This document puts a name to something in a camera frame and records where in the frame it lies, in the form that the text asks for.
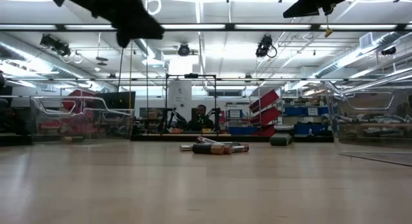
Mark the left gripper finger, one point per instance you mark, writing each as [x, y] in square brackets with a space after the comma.
[135, 18]
[124, 39]

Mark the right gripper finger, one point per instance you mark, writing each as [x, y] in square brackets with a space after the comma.
[302, 8]

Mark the black background robot arm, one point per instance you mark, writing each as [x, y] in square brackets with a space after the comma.
[215, 116]
[175, 117]

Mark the yellow hanging tag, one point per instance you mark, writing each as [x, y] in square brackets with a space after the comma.
[328, 32]

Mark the black background monitor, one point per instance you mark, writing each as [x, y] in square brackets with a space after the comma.
[116, 100]

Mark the red cabinet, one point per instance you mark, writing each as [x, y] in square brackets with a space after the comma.
[77, 105]

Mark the white round column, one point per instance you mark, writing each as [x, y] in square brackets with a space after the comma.
[180, 98]

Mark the blue storage bin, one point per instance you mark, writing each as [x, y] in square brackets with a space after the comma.
[310, 129]
[304, 110]
[243, 130]

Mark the person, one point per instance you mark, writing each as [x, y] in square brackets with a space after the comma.
[200, 119]

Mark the red bin rack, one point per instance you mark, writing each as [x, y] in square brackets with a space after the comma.
[265, 113]

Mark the clear plastic tray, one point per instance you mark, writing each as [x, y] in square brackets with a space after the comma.
[370, 137]
[48, 121]

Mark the black ceiling-mounted camera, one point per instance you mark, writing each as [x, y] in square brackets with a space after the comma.
[265, 45]
[389, 51]
[55, 44]
[183, 49]

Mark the black background stand frame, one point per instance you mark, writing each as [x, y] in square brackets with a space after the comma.
[191, 76]

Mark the black aluminium table frame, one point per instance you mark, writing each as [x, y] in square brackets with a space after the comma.
[161, 138]

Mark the black grey handheld camera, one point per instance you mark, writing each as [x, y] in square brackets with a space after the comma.
[280, 138]

